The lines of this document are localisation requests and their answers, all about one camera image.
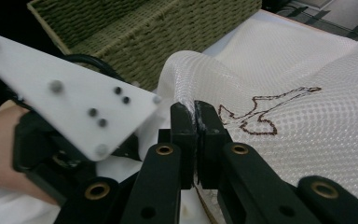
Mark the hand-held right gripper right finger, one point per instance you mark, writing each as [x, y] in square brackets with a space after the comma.
[209, 137]

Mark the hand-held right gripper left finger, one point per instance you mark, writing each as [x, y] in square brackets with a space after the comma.
[183, 133]

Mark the green woven basket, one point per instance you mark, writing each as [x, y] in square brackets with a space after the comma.
[143, 34]

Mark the white mesh laundry bag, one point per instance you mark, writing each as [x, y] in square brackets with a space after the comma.
[307, 149]

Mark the white cloth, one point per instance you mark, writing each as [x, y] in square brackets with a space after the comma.
[12, 208]

